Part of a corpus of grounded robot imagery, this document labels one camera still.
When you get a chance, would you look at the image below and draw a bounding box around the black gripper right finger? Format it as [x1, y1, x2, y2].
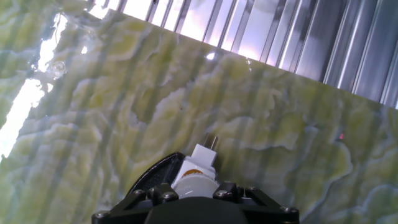
[212, 181, 300, 224]

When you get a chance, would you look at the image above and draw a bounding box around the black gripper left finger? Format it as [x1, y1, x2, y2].
[91, 182, 180, 224]

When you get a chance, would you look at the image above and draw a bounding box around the black C-clamp with steel screw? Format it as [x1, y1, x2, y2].
[125, 151, 187, 200]

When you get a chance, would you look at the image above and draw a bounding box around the green marble pattern mat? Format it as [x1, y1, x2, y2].
[0, 0, 398, 224]

